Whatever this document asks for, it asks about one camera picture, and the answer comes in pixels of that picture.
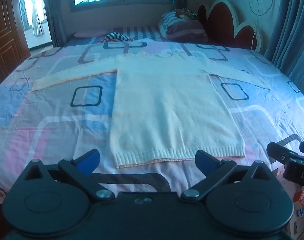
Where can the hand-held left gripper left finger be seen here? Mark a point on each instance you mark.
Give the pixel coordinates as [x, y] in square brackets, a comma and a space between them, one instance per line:
[89, 159]

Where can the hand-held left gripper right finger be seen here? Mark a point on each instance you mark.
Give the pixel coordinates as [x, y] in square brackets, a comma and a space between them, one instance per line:
[205, 160]

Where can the white knit sweater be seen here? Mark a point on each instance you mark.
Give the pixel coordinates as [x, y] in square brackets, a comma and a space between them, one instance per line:
[167, 105]

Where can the orange white small box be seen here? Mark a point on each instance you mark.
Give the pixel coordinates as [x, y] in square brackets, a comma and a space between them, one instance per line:
[299, 196]

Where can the pastel patterned bedsheet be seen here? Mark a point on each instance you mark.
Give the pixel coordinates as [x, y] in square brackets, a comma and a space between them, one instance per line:
[54, 120]

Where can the pale cardboard box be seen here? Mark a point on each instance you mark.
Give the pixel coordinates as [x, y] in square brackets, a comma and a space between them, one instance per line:
[303, 227]

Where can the blue pleated curtain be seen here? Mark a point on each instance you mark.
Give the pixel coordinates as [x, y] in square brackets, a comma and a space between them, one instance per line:
[289, 25]

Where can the dark striped cloth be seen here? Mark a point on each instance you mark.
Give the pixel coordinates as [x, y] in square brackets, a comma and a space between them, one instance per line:
[117, 37]

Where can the pink pillow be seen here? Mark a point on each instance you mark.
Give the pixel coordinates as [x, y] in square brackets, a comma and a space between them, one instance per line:
[92, 33]

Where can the striped pillow stack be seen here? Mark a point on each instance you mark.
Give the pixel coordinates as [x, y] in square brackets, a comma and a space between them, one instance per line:
[182, 30]

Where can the striped mattress cover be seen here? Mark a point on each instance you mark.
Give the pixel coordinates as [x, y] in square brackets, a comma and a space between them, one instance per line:
[144, 31]

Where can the red scalloped headboard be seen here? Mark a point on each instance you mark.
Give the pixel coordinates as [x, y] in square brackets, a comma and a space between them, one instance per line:
[221, 20]

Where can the brown patterned cloth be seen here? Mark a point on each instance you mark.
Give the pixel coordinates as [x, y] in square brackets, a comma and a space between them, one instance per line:
[185, 13]

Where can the brown wooden door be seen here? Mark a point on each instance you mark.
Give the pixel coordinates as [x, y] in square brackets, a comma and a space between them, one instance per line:
[4, 37]

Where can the dark grey curtain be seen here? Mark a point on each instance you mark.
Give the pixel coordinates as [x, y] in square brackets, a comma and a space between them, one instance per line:
[54, 12]

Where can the white sheer curtain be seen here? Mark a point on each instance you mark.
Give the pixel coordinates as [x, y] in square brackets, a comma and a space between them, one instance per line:
[37, 10]

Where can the balcony window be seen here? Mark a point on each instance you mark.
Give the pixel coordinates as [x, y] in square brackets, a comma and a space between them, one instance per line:
[22, 10]

